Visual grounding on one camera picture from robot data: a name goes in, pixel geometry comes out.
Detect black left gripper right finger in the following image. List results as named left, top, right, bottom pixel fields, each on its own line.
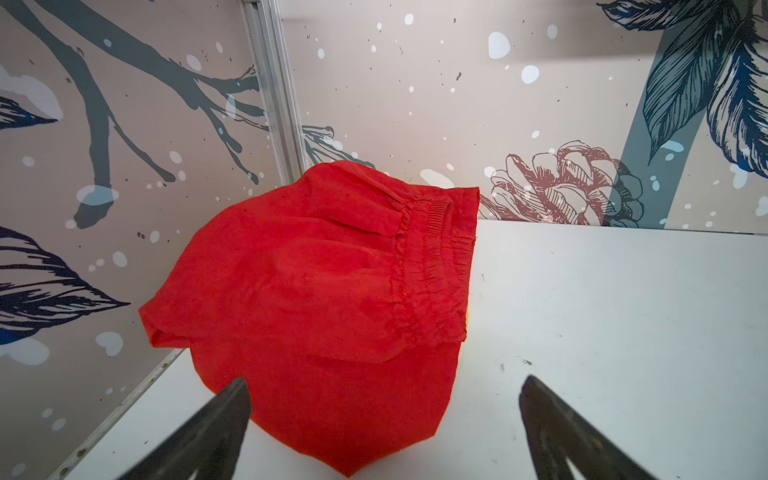
left=519, top=375, right=655, bottom=480

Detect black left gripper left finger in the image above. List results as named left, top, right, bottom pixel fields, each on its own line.
left=122, top=378, right=251, bottom=480

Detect red shorts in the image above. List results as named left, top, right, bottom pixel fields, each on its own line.
left=139, top=161, right=480, bottom=476

